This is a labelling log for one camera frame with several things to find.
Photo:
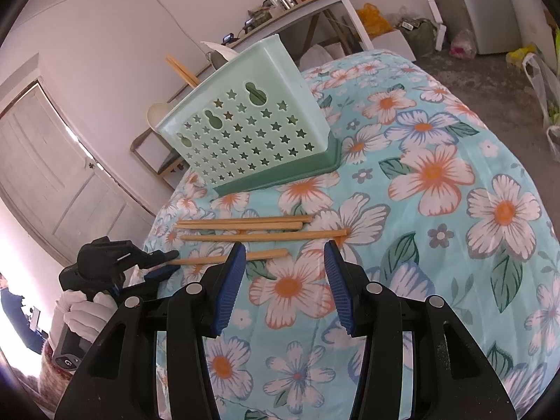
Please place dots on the white cardboard box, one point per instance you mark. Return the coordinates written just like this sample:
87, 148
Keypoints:
389, 43

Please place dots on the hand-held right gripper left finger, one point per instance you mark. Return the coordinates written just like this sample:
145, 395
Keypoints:
227, 291

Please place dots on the green sack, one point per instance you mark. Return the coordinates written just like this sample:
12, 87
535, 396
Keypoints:
418, 35

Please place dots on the floral blue blanket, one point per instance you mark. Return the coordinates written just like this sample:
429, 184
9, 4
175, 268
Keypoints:
437, 227

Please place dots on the black handheld device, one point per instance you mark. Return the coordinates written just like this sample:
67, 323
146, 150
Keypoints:
248, 23
227, 38

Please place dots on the person's left forearm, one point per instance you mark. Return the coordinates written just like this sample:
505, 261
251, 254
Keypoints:
48, 380

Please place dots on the glass jar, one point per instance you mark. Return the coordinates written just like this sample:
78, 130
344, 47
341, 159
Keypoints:
258, 16

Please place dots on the small yellow plastic bag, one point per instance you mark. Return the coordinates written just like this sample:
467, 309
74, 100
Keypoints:
520, 54

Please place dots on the clear plastic bag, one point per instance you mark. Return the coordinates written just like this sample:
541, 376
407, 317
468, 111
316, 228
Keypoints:
540, 92

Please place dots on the white plastic spoon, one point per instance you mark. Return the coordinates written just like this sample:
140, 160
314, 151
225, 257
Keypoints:
216, 47

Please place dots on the white sacks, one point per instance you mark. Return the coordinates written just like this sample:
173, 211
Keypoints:
321, 55

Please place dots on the metal spoon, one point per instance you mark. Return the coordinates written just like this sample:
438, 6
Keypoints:
221, 60

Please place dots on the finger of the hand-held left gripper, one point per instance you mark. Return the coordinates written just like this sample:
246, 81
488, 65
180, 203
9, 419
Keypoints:
157, 257
153, 276

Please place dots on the person's left hand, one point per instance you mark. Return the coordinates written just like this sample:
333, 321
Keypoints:
83, 315

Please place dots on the grey refrigerator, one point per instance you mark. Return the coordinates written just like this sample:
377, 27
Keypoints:
485, 8

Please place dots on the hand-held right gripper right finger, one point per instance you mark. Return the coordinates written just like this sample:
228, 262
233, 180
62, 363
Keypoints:
341, 291

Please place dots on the large yellow plastic bag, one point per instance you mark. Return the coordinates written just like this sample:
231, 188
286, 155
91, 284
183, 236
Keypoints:
372, 19

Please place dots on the green plastic utensil basket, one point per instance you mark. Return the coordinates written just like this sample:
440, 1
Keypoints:
280, 65

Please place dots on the white wooden door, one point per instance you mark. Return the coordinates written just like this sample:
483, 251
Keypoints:
65, 162

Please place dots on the white table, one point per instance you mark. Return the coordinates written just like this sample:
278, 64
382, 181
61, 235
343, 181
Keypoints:
358, 22

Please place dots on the wooden chair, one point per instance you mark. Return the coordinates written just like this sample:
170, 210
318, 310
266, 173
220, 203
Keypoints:
146, 162

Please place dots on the slim white box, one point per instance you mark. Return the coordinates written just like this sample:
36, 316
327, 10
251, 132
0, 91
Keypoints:
437, 22

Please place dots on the pink plastic bag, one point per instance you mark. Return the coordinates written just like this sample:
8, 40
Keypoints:
463, 46

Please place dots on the white ladle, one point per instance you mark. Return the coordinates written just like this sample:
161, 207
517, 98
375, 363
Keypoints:
156, 116

